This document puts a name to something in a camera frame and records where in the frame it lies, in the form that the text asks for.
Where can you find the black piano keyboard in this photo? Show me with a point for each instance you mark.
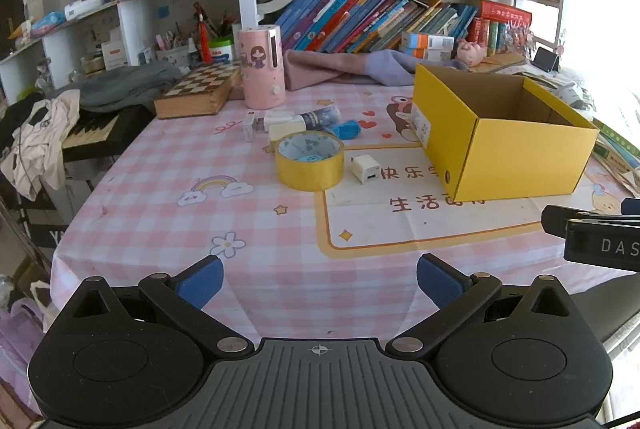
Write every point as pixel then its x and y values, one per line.
pixel 100 134

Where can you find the wooden chessboard box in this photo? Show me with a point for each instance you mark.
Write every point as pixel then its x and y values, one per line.
pixel 195 96

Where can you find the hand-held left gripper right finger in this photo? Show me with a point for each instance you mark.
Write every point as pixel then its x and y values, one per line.
pixel 439 279

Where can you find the blue whistle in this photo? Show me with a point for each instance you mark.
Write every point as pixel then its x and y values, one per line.
pixel 347 130

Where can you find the pink cloth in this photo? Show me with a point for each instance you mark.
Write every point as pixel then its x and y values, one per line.
pixel 320 69

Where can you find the white charger cube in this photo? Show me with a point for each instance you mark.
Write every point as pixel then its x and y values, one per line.
pixel 365 169

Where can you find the plastic bag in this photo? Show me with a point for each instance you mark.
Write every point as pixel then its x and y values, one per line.
pixel 17 339

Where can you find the thick red book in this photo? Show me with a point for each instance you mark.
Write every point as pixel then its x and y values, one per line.
pixel 502 13

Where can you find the white rounded block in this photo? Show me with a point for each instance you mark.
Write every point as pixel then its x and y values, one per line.
pixel 286 131

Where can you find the beige garment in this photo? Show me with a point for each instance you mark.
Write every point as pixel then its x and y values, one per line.
pixel 40 144

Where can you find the black phone stand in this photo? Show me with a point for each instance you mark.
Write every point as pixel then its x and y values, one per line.
pixel 546 59

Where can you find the red standing books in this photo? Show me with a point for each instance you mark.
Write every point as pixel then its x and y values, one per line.
pixel 482 36

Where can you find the green lidded jar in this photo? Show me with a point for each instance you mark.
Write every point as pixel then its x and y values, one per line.
pixel 221 49

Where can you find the pile of papers and booklets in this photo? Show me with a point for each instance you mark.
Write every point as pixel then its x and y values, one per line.
pixel 575 91

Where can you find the long row of leaning books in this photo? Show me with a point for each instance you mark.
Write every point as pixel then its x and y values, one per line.
pixel 350 21

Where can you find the yellow tape roll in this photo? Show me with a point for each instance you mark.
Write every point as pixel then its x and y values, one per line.
pixel 310 179

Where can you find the grey cloth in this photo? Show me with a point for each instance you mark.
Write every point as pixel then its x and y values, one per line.
pixel 120 84

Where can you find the colourful decoration bundle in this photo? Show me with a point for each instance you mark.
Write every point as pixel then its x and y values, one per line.
pixel 517 38

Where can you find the pink pig toy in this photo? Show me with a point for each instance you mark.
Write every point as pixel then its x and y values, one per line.
pixel 471 54

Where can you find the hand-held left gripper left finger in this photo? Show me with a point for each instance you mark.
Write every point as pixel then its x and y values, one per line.
pixel 200 283

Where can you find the pink cylindrical container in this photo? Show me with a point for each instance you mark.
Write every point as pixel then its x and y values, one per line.
pixel 262 69

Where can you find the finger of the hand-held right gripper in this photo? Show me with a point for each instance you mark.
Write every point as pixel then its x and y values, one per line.
pixel 556 216
pixel 631 205

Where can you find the orange and white carton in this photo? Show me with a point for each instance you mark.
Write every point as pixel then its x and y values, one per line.
pixel 425 55
pixel 427 41

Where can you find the clear glue bottle blue label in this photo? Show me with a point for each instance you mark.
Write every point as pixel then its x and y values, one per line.
pixel 320 116

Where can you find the white pen cup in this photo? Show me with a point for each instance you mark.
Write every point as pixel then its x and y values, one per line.
pixel 172 54

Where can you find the yellow cardboard box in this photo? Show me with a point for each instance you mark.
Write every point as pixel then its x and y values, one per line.
pixel 525 159

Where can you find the pink checked tablecloth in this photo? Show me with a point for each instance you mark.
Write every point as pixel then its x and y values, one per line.
pixel 175 234

